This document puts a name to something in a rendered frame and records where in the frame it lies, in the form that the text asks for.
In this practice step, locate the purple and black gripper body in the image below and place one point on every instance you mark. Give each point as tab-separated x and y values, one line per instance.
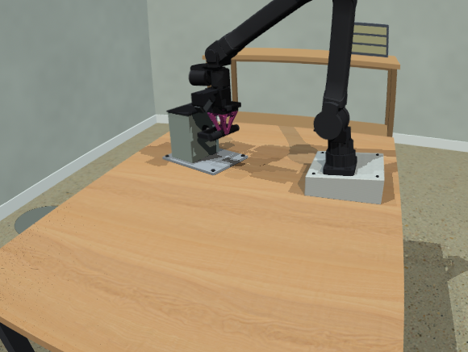
233	106

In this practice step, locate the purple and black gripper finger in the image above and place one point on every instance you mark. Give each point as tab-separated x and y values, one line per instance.
213	119
223	121

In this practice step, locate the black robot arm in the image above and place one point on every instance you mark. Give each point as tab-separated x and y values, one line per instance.
330	124

